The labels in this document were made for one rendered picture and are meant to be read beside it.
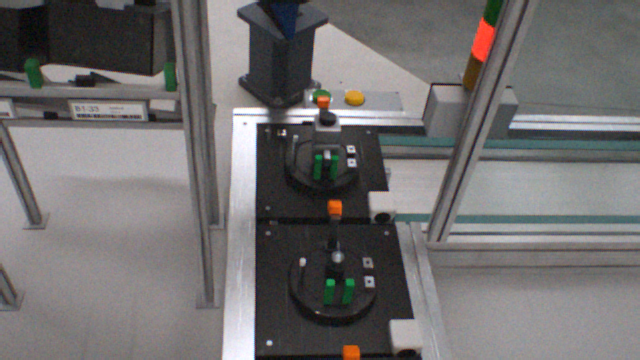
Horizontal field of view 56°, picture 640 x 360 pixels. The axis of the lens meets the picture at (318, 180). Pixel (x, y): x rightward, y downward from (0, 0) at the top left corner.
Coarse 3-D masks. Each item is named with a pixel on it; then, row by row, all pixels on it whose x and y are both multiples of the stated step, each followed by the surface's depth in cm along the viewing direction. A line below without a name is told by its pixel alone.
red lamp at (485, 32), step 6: (480, 24) 77; (486, 24) 76; (480, 30) 77; (486, 30) 76; (492, 30) 75; (480, 36) 77; (486, 36) 76; (474, 42) 79; (480, 42) 78; (486, 42) 77; (474, 48) 79; (480, 48) 78; (486, 48) 77; (474, 54) 79; (480, 54) 78
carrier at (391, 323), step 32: (256, 256) 96; (288, 256) 96; (320, 256) 94; (352, 256) 95; (384, 256) 98; (256, 288) 92; (288, 288) 92; (320, 288) 90; (352, 288) 86; (384, 288) 94; (256, 320) 88; (288, 320) 88; (320, 320) 88; (352, 320) 89; (384, 320) 90; (416, 320) 88; (256, 352) 84; (288, 352) 85; (320, 352) 85; (384, 352) 86; (416, 352) 86
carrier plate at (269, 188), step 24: (264, 144) 114; (288, 144) 114; (360, 144) 116; (264, 168) 109; (360, 168) 111; (384, 168) 112; (264, 192) 105; (288, 192) 106; (360, 192) 107; (264, 216) 102; (288, 216) 102; (312, 216) 102; (360, 216) 103
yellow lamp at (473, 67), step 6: (468, 60) 81; (474, 60) 80; (480, 60) 79; (468, 66) 81; (474, 66) 80; (480, 66) 79; (468, 72) 81; (474, 72) 80; (468, 78) 82; (474, 78) 81; (468, 84) 82; (474, 84) 81
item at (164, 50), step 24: (48, 0) 69; (72, 0) 75; (48, 24) 70; (72, 24) 70; (96, 24) 70; (120, 24) 70; (144, 24) 69; (168, 24) 75; (48, 48) 71; (72, 48) 71; (96, 48) 71; (120, 48) 71; (144, 48) 70; (168, 48) 76; (120, 72) 72; (144, 72) 71
